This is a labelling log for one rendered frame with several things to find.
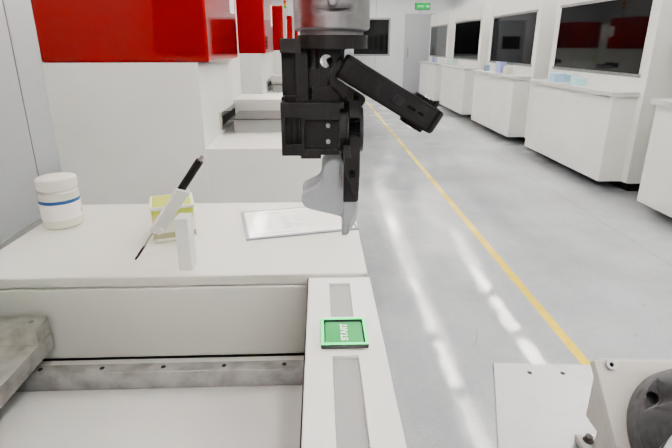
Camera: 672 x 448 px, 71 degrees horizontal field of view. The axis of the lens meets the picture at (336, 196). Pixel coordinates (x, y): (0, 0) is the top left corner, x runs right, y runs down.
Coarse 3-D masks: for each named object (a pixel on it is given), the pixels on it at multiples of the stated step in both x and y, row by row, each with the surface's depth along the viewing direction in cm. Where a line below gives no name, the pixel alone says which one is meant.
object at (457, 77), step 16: (464, 16) 901; (480, 16) 812; (464, 32) 901; (480, 32) 813; (464, 48) 902; (480, 48) 814; (448, 64) 944; (464, 64) 904; (480, 64) 821; (448, 80) 938; (464, 80) 837; (448, 96) 939; (464, 96) 845; (464, 112) 854
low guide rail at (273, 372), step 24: (288, 360) 70; (24, 384) 67; (48, 384) 67; (72, 384) 67; (96, 384) 68; (120, 384) 68; (144, 384) 68; (168, 384) 68; (192, 384) 68; (216, 384) 68; (240, 384) 68; (264, 384) 69; (288, 384) 69
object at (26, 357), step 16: (48, 336) 71; (0, 352) 67; (16, 352) 67; (32, 352) 67; (48, 352) 71; (0, 368) 63; (16, 368) 63; (32, 368) 67; (0, 384) 60; (16, 384) 63; (0, 400) 60
